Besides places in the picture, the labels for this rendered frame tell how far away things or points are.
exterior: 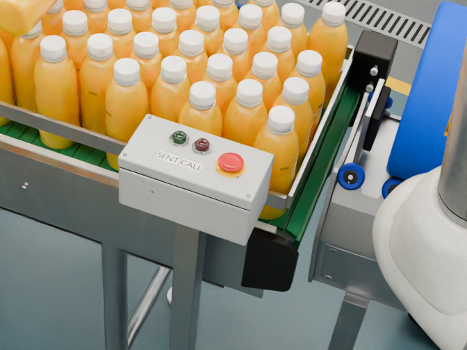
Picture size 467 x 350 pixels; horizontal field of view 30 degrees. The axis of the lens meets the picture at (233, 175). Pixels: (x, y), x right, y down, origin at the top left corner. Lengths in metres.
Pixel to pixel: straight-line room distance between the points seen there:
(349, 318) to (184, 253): 0.47
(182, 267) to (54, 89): 0.35
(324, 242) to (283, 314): 0.92
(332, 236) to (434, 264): 0.56
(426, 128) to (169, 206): 0.39
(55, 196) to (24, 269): 0.95
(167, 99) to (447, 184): 0.59
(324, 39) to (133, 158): 0.46
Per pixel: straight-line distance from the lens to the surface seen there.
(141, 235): 1.53
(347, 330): 1.76
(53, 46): 1.40
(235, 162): 1.21
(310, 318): 2.42
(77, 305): 2.40
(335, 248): 1.52
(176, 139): 1.24
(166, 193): 1.23
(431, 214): 0.94
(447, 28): 1.32
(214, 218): 1.23
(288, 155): 1.32
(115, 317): 1.78
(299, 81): 1.36
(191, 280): 1.42
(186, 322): 1.52
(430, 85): 1.28
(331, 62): 1.55
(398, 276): 1.03
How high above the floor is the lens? 1.98
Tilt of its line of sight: 47 degrees down
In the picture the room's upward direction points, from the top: 7 degrees clockwise
